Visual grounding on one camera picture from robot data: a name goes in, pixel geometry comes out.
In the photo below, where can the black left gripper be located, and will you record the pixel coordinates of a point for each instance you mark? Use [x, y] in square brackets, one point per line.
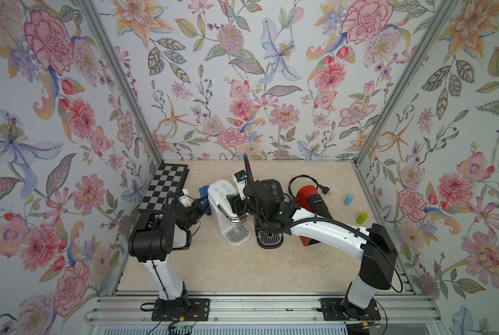
[198, 208]

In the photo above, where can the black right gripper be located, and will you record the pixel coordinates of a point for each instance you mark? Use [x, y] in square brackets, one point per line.
[249, 190]

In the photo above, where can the white coffee machine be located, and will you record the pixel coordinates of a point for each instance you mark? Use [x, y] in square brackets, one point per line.
[233, 227]

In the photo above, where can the black coffee machine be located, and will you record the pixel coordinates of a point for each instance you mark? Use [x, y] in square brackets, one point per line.
[264, 198]

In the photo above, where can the red coffee machine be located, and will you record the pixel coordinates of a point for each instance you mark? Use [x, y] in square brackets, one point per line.
[308, 198]

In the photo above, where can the blue microfiber cloth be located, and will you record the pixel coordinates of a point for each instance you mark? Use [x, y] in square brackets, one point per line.
[203, 192]

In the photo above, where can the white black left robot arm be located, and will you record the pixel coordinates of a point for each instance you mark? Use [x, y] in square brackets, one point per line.
[139, 243]

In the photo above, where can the black white chessboard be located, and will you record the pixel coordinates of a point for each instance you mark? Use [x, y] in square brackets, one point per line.
[168, 178]

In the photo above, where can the blue cylinder block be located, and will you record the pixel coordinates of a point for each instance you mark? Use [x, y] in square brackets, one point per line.
[348, 200]

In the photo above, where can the green cylinder block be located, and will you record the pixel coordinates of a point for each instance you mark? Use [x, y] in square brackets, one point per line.
[361, 219]

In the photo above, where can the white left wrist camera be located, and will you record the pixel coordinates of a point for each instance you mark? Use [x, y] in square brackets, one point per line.
[185, 199]

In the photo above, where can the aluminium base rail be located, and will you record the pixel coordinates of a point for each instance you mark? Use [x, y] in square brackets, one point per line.
[133, 313]

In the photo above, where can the aluminium frame post left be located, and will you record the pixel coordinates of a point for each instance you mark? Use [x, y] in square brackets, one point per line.
[99, 32]

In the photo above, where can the aluminium frame post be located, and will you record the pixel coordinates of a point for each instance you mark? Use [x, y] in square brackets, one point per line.
[442, 14]
[99, 32]

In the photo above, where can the aluminium frame post right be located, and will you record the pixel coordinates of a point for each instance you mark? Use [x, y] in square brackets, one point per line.
[442, 14]

